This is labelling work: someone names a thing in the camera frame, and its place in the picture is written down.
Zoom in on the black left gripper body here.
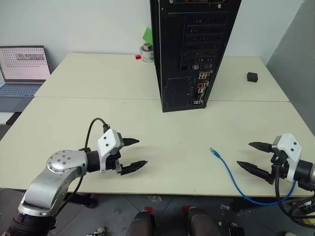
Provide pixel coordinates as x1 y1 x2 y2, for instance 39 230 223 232
106 132 125 176

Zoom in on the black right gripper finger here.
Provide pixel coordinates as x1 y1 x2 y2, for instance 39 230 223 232
248 141 274 154
236 160 272 183

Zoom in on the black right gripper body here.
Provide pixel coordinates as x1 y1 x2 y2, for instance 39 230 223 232
269 145 289 185

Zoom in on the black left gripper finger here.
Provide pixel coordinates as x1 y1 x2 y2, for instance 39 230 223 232
120 160 149 176
122 138 140 148

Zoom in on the black table foot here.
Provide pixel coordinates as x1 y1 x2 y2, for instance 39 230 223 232
64 192 98 209

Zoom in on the dark rounded shape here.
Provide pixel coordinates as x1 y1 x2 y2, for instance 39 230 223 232
127 210 156 236
187 207 220 236

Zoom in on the small black box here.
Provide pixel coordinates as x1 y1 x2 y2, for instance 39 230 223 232
246 71 259 83

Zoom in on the white tape roll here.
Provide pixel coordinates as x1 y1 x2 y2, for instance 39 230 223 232
139 42 156 63

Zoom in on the grey partition panel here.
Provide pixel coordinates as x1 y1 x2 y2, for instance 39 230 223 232
265 0 315 136

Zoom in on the green paper piece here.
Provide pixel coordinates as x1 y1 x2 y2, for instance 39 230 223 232
142 27 154 45

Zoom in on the black computer tower case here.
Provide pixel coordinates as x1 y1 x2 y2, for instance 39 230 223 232
149 0 242 114

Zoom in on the white side desk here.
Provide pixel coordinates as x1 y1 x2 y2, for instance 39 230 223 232
0 111 23 125

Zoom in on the grey open laptop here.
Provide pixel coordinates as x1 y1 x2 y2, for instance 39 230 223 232
0 45 51 113

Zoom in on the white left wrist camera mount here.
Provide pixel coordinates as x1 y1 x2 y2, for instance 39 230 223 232
96 128 123 174

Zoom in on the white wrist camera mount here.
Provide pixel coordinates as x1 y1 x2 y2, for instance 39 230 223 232
271 133 303 183
96 128 123 174

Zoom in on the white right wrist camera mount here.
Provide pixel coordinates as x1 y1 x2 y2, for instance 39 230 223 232
271 133 303 183

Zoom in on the blue ethernet cable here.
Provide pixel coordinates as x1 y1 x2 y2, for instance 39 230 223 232
209 147 296 205

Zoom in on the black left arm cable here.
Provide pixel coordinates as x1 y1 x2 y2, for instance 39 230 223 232
63 118 110 207

